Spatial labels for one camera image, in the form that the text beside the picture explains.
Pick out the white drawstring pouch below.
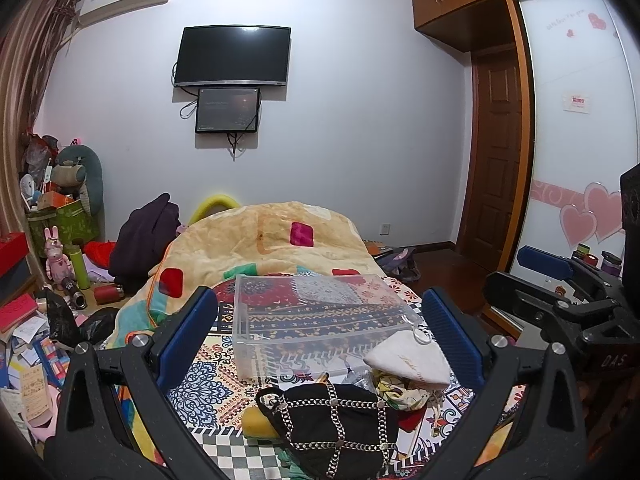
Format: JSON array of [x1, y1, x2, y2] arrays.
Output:
[[363, 330, 451, 389]]

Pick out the black chain-trimmed bag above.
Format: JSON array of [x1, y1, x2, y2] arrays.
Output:
[[255, 382, 399, 479]]

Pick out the clear plastic storage box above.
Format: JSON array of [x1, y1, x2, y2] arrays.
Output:
[[232, 274, 421, 386]]

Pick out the red soft pouch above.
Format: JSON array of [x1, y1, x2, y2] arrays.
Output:
[[397, 405, 426, 434]]

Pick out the brown wooden door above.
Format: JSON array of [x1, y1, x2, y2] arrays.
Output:
[[458, 47, 522, 271]]

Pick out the floral yellow fabric pouch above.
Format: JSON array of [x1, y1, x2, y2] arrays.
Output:
[[372, 370, 433, 412]]

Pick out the red thermos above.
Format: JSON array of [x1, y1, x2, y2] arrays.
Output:
[[93, 283, 125, 306]]

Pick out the purple backpack on floor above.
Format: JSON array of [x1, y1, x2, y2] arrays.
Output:
[[374, 247, 421, 284]]

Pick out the yellow sponge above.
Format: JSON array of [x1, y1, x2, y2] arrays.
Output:
[[241, 405, 280, 441]]

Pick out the pink bunny doll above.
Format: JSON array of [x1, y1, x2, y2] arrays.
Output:
[[44, 226, 75, 288]]

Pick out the orange notebook on floor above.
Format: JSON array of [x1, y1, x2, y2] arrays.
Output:
[[364, 240, 395, 257]]

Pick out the green bottle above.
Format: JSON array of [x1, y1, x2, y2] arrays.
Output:
[[68, 245, 91, 290]]

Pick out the white heart wardrobe door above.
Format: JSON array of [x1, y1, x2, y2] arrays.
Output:
[[515, 0, 639, 257]]

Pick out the red box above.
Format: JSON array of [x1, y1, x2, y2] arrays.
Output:
[[0, 232, 29, 276]]

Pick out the green gift box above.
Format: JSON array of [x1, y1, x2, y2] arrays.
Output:
[[26, 200, 101, 258]]

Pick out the dark purple clothing pile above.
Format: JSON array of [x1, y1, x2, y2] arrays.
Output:
[[108, 193, 181, 295]]

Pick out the patterned patchwork bed sheet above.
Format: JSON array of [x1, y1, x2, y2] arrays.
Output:
[[114, 273, 526, 480]]

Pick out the grey green plush toy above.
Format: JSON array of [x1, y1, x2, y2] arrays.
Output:
[[51, 144, 103, 217]]

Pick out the beige patchwork plush blanket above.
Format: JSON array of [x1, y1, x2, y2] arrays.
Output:
[[105, 202, 383, 349]]

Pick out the striped brown curtain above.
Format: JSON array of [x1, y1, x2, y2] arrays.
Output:
[[0, 0, 84, 271]]

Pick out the yellow plush ring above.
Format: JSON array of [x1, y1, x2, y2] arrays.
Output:
[[188, 193, 243, 227]]

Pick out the small wall monitor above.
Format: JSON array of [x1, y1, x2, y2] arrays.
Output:
[[195, 87, 262, 133]]

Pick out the black wall television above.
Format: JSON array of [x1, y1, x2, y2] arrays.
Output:
[[175, 25, 292, 87]]

